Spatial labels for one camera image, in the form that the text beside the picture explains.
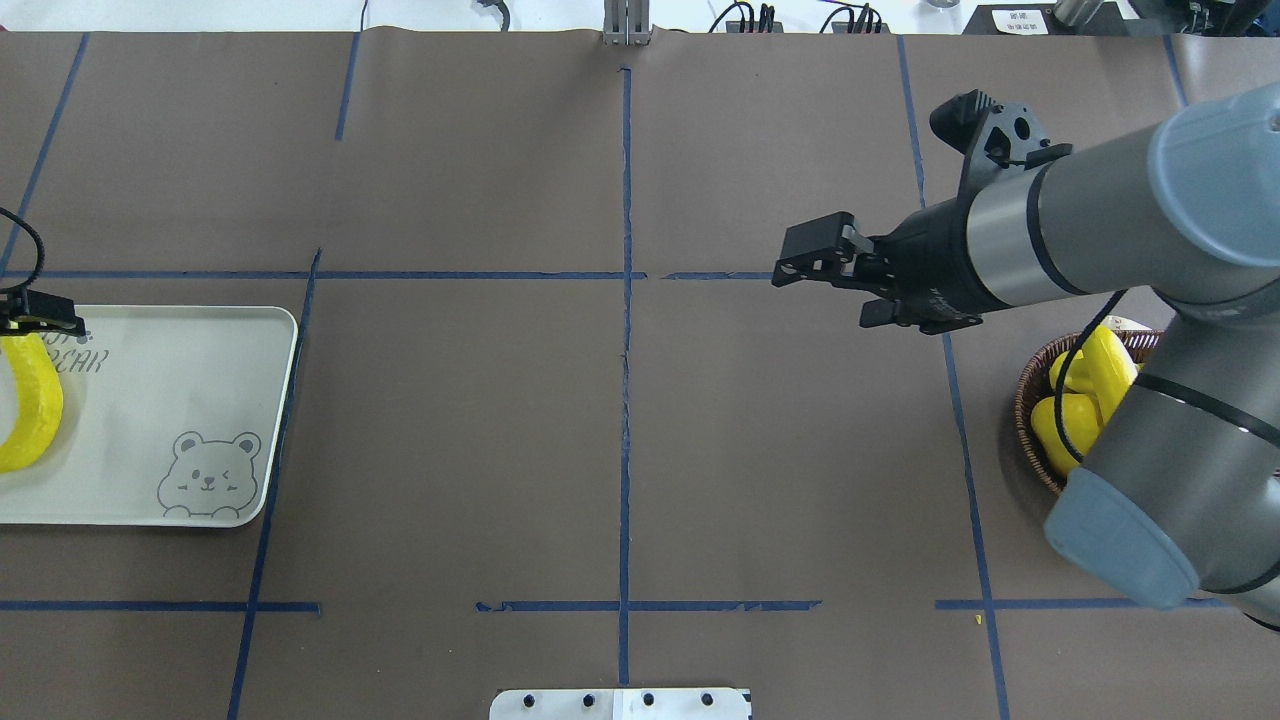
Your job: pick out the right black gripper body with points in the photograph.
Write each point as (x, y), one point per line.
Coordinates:
(930, 262)

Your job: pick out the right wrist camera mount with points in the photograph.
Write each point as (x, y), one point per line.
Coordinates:
(998, 140)

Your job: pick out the aluminium frame post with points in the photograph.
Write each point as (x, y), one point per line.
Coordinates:
(627, 23)

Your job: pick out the white bear tray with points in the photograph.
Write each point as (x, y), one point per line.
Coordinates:
(170, 419)

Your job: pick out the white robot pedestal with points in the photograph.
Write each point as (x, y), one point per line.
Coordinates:
(623, 703)

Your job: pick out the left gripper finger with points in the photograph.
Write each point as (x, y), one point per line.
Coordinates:
(24, 311)

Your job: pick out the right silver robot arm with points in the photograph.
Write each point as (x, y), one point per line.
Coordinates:
(1179, 493)

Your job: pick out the yellow banana bunch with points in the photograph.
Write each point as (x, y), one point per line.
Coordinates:
(1095, 385)

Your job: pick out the basket paper tag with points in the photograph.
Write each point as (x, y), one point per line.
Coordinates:
(1120, 324)

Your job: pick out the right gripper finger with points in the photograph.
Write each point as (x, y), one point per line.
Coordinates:
(879, 313)
(821, 250)

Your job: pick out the brown wicker basket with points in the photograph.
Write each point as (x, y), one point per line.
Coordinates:
(1040, 410)

